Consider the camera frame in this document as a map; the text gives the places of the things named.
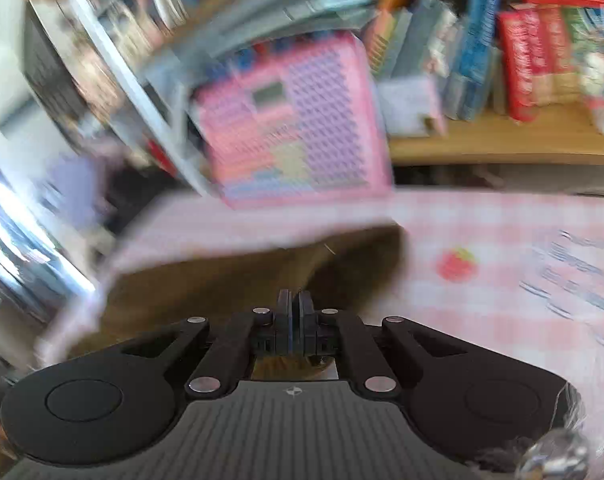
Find white bookshelf upright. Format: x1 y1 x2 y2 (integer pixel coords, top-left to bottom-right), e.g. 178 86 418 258
69 0 213 196

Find clear plastic card case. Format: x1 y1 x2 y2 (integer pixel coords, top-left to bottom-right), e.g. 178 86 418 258
377 74 447 138

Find colourful candy bouquet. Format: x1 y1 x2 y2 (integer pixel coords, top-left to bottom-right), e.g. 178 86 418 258
576 4 604 135

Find pink learning keyboard tablet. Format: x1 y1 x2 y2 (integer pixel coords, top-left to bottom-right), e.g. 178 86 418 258
192 32 392 206

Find pink checkered cartoon desk mat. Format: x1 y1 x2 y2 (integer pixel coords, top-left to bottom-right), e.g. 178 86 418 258
36 186 604 441

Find lavender folded cloth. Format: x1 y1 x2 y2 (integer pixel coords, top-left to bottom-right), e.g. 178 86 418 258
42 154 110 230

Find brown corduroy pants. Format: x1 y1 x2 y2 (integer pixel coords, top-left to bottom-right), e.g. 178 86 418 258
67 224 405 359

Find wooden shelf board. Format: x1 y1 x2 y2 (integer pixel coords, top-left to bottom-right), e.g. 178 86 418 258
389 103 604 166

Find red dictionary book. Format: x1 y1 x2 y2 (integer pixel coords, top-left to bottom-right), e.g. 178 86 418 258
498 4 552 122

